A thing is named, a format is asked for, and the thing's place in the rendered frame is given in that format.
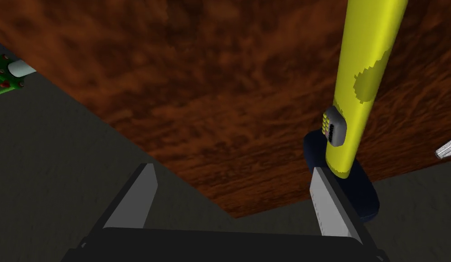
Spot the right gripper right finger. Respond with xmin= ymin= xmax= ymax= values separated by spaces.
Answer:
xmin=309 ymin=166 xmax=365 ymax=244

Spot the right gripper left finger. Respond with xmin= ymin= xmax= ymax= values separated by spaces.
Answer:
xmin=102 ymin=163 xmax=159 ymax=230

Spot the silver ribbed bar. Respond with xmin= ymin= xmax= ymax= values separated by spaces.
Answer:
xmin=434 ymin=135 xmax=451 ymax=160

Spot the green block with white cylinder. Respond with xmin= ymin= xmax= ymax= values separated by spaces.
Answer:
xmin=0 ymin=54 xmax=37 ymax=98

